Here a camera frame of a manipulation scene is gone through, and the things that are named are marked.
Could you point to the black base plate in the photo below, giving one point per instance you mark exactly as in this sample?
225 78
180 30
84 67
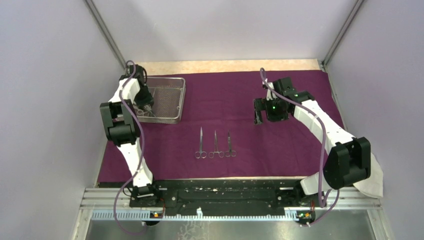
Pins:
221 197

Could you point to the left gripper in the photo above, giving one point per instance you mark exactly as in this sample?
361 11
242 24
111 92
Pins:
148 100

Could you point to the small metal scissors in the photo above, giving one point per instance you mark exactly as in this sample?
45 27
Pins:
230 152

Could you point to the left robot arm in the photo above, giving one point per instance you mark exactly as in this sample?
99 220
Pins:
123 128

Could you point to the grey cable duct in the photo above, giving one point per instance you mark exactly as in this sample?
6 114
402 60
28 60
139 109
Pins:
146 215

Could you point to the surgical scissors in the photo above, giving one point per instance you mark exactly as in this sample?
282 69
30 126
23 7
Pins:
145 111

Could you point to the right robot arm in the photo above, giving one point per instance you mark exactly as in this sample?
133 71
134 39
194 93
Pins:
344 159

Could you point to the surgical forceps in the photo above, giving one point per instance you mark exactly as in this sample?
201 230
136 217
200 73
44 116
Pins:
200 154

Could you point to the metal mesh instrument tray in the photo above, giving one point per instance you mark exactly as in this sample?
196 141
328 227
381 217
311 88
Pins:
168 94

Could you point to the surgical clamp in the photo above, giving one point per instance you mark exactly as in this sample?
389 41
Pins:
216 151

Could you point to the maroon wrap cloth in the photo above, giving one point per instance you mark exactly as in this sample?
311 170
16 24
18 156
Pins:
223 102

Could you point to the white crumpled cloth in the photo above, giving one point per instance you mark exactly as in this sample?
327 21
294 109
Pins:
373 186

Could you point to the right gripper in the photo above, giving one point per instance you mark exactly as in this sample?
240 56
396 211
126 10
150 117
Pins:
261 104

